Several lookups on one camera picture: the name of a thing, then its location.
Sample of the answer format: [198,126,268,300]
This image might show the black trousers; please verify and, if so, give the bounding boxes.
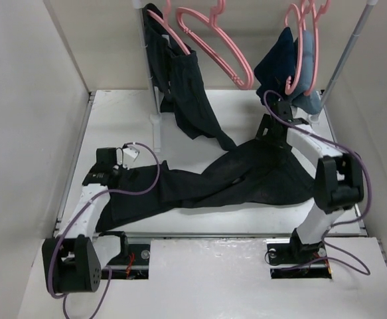
[96,140,314,232]
[142,3,236,151]

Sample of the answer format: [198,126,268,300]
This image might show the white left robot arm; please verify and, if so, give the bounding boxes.
[41,148,129,298]

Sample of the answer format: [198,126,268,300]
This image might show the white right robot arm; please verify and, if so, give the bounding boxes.
[260,100,370,269]

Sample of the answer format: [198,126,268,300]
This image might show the pink hanger holding navy trousers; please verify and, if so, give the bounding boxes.
[284,1,305,96]

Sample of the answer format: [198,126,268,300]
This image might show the light blue jeans on hanger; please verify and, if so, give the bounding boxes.
[289,30,321,115]

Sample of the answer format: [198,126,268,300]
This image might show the navy blue trousers on hanger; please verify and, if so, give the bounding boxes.
[254,27,295,105]

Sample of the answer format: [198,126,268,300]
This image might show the black trousers on hanger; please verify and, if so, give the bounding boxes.
[142,3,236,151]

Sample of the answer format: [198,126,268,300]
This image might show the pink hanger holding blue jeans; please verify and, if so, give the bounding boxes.
[300,0,331,96]

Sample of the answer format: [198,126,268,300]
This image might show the empty pink hanger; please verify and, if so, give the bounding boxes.
[175,0,256,90]

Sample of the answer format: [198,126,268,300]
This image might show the pink hanger holding black trousers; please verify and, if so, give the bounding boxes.
[147,0,191,55]

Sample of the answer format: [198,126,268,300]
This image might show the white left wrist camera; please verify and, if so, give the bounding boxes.
[116,144,139,169]

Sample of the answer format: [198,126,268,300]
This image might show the grey clothes rack frame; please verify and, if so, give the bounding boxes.
[132,1,378,152]

